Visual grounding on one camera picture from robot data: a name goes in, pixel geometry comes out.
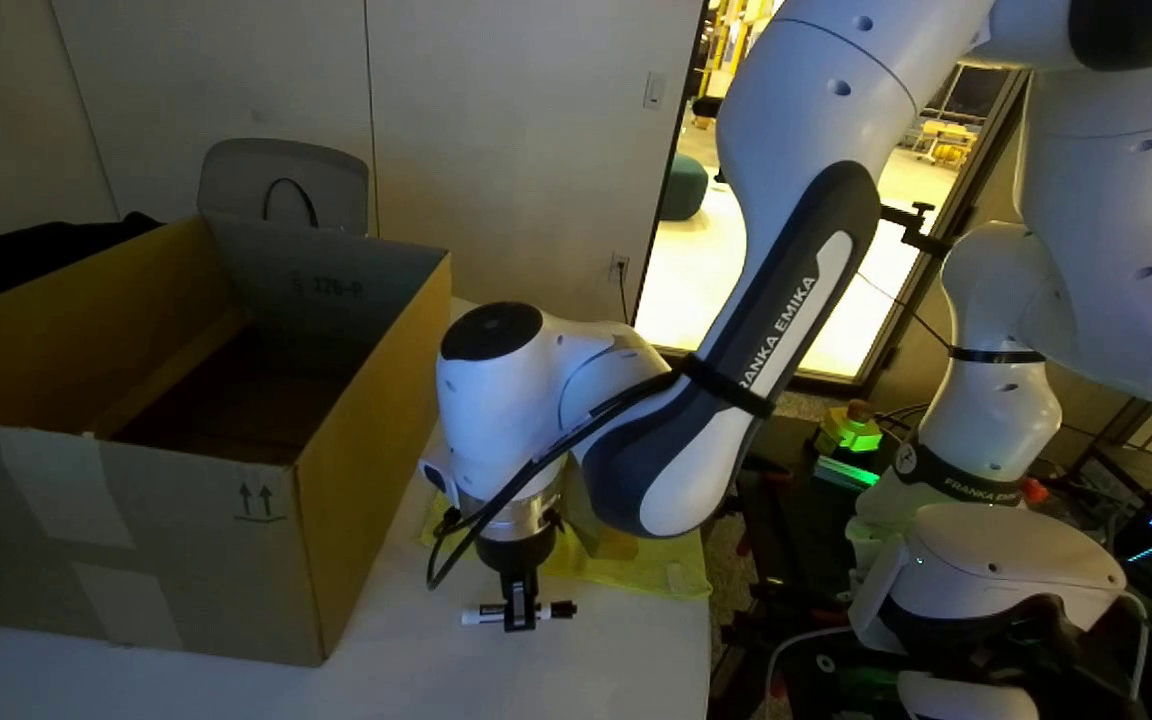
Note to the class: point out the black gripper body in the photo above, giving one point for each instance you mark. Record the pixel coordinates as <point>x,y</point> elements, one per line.
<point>518,541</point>

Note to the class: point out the black dry-erase marker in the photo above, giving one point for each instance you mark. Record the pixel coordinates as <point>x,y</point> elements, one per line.
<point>518,616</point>

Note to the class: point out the yellow microfiber towel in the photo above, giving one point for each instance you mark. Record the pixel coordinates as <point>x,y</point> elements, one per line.
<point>604,556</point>

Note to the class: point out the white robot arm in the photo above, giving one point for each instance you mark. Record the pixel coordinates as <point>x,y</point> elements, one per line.
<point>983,601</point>

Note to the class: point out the open cardboard box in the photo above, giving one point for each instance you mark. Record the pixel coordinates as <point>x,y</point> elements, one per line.
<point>205,433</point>

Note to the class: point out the black cloth bundle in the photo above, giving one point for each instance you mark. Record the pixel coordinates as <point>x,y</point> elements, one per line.
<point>54,247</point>

